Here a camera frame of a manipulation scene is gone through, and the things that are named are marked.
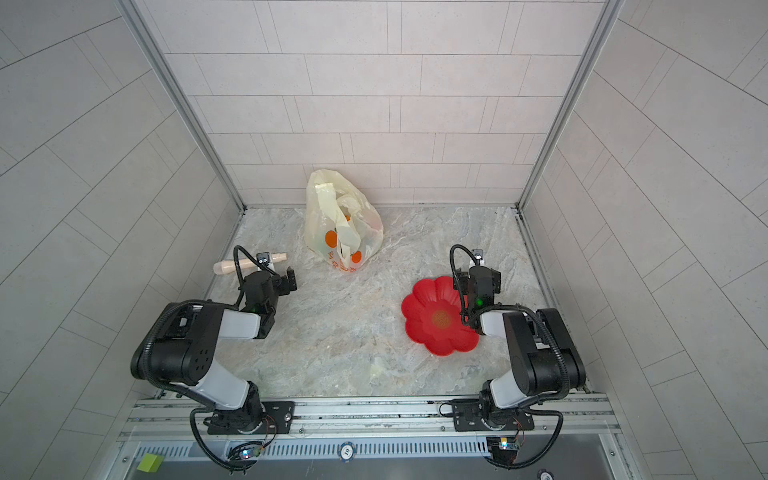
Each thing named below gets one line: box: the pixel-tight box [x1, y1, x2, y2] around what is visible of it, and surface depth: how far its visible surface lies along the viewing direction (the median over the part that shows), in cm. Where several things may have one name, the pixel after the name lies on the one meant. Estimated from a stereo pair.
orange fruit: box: [325, 230, 337, 248], surface depth 96 cm
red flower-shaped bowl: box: [402, 276, 479, 357], surface depth 90 cm
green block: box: [136, 453, 164, 473], surface depth 65 cm
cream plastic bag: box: [304, 168, 384, 273], surface depth 97 cm
